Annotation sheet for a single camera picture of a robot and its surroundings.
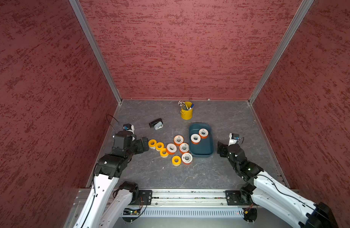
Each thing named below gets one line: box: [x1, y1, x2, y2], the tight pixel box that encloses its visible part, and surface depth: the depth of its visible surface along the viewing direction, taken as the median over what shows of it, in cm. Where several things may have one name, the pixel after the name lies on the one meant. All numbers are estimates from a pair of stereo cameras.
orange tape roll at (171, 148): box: [165, 142, 177, 155], surface depth 91 cm
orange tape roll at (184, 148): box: [179, 142, 190, 155], surface depth 92 cm
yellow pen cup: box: [179, 101, 194, 121], surface depth 106 cm
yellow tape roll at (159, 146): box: [155, 141, 166, 152], surface depth 94 cm
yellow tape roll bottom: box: [171, 155, 182, 167], surface depth 87 cm
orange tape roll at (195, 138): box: [190, 133, 202, 145], surface depth 97 cm
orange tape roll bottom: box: [181, 152, 193, 165], surface depth 89 cm
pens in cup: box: [177, 99, 195, 111], surface depth 99 cm
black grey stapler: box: [148, 117, 164, 131], surface depth 104 cm
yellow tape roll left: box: [147, 138, 157, 150], surface depth 94 cm
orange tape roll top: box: [198, 128, 209, 140], surface depth 99 cm
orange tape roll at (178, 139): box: [173, 134, 185, 147], surface depth 97 cm
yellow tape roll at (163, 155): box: [159, 148, 169, 158], surface depth 91 cm
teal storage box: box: [189, 123, 214, 158], surface depth 96 cm
